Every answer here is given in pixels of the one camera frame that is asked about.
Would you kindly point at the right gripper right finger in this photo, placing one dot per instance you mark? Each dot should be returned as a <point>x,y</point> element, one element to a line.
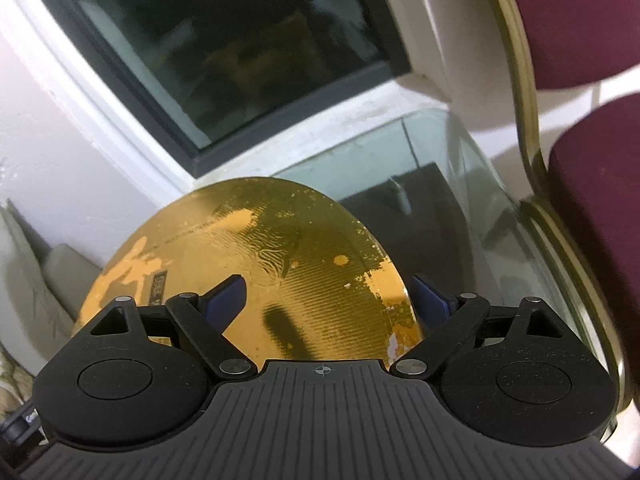
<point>453,324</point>

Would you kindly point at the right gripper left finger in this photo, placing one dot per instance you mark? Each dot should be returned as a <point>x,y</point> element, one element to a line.
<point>183,337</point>

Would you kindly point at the gold round box lid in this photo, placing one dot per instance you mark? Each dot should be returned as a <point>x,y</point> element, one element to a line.
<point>319,285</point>

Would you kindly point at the small grey cushion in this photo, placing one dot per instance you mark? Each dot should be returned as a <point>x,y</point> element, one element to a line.
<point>69,276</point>

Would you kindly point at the large grey cushion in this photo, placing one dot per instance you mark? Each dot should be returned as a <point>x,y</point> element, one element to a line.
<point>34,326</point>

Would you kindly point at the dark framed window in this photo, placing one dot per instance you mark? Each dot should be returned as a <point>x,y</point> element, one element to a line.
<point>209,79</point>

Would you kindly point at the maroon chair with gold frame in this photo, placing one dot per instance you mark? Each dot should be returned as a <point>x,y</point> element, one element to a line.
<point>584,203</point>

